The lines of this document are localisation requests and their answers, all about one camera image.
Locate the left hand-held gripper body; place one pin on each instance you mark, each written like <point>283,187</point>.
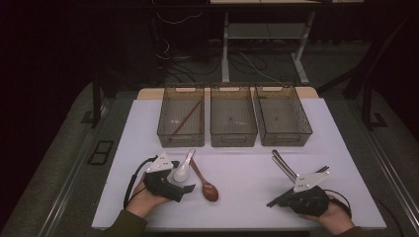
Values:
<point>161,187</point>

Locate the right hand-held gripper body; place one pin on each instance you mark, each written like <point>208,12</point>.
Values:
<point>309,202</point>

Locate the black chopstick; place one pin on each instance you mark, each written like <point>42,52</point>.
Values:
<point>324,170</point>
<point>272,202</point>

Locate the white ceramic spoon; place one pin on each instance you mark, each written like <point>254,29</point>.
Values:
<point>182,174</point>

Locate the brown wooden spoon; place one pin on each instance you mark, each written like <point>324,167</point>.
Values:
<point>210,192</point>

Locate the person's left hand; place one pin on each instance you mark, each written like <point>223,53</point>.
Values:
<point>146,200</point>

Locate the person's right hand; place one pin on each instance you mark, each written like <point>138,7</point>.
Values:
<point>337,217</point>

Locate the black metal stand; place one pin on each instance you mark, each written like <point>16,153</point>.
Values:
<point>367,108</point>
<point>96,105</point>

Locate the white metal desk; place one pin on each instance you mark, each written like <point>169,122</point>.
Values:
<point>263,31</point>

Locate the black floor frame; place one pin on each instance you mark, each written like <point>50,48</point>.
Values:
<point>100,152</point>

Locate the metal floor rail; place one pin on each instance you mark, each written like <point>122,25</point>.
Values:
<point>392,164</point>
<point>75,171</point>

